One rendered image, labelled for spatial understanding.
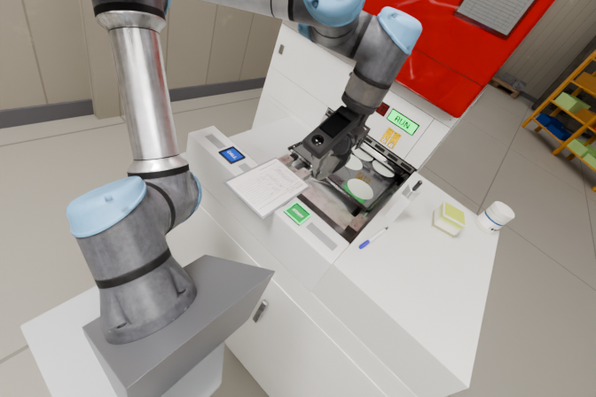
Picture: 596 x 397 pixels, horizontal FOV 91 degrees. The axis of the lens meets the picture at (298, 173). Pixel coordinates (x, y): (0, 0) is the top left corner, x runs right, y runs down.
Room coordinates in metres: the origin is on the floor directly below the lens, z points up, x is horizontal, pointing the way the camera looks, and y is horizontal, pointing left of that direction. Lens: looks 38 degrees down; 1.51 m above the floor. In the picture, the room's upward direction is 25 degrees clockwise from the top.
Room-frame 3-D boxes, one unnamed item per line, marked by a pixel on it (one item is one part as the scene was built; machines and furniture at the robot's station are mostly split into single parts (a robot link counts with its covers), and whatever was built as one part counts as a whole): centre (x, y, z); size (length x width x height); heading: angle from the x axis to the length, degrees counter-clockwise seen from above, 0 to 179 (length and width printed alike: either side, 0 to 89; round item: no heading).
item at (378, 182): (0.98, -0.17, 0.90); 0.34 x 0.34 x 0.01; 67
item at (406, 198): (0.70, -0.31, 1.03); 0.06 x 0.04 x 0.13; 157
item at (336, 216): (0.73, -0.08, 0.87); 0.36 x 0.08 x 0.03; 67
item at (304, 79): (1.18, -0.04, 1.02); 0.81 x 0.03 x 0.40; 67
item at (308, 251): (0.59, 0.07, 0.89); 0.55 x 0.09 x 0.14; 67
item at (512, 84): (9.38, -4.07, 0.18); 1.26 x 0.87 x 0.35; 64
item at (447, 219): (0.75, -0.48, 1.00); 0.07 x 0.07 x 0.07; 82
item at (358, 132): (0.56, -0.05, 1.25); 0.09 x 0.08 x 0.12; 157
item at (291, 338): (0.77, -0.16, 0.41); 0.96 x 0.64 x 0.82; 67
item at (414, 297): (0.65, -0.45, 0.89); 0.62 x 0.35 x 0.14; 157
